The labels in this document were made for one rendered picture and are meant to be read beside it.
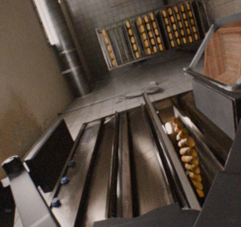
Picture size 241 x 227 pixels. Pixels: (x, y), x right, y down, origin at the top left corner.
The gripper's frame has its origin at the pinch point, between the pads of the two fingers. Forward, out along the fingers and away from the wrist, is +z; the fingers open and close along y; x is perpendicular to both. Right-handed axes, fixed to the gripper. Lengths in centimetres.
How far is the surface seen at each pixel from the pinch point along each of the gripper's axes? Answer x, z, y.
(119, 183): -55, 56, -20
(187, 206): -40.9, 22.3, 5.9
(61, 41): 43, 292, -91
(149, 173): -55, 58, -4
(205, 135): -55, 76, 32
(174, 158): -40, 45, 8
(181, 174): -40, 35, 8
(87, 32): 66, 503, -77
